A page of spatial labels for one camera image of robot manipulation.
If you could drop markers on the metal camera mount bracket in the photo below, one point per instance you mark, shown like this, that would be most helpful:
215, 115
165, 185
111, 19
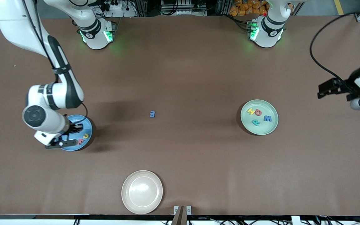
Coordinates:
180, 215

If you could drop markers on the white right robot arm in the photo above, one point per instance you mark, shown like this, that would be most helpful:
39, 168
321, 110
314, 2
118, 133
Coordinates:
14, 25

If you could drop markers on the grey equipment box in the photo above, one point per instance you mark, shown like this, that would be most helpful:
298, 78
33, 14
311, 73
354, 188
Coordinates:
183, 12

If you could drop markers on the red small letter w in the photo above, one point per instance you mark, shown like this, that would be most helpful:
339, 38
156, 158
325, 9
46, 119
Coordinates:
80, 142

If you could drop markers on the blue capital letter W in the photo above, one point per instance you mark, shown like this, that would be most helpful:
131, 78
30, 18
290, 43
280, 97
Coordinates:
267, 118

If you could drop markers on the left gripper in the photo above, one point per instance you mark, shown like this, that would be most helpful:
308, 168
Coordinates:
348, 86

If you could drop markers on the yellow capital letter H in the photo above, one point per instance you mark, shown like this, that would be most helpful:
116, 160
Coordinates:
250, 111

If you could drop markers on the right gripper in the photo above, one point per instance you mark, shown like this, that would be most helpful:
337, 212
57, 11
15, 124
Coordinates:
71, 128

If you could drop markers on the green plate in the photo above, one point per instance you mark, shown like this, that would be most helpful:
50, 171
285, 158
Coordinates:
267, 128

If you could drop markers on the red capital letter Q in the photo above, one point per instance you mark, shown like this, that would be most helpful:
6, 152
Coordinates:
255, 112

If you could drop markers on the teal capital letter R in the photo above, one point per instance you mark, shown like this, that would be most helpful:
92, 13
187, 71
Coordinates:
255, 122

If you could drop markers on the yellow small letter u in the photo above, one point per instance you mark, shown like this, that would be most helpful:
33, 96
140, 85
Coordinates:
84, 137

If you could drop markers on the white power strip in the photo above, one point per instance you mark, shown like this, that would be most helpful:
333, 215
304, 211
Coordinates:
120, 14

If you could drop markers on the blue plate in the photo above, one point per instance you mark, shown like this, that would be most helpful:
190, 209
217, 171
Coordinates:
85, 124

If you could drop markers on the orange packets pile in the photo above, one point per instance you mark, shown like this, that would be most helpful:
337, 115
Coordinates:
239, 11

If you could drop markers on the blue small letter m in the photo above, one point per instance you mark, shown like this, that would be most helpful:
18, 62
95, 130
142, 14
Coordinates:
152, 114

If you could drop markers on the beige plate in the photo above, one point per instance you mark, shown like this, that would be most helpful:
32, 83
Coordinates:
142, 192

